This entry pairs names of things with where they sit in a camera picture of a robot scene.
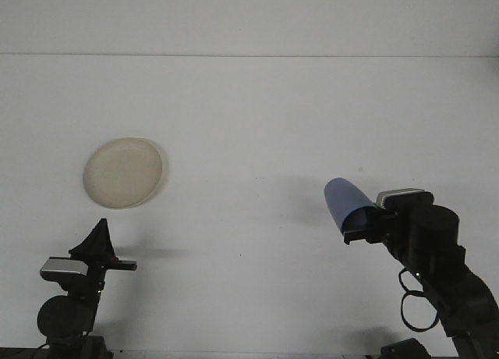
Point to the pale blue cup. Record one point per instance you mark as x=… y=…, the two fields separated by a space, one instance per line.
x=345 y=199

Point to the pale round plate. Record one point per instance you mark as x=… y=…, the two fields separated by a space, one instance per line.
x=122 y=173

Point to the grey camera box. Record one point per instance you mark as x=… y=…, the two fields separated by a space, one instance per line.
x=62 y=267
x=397 y=195

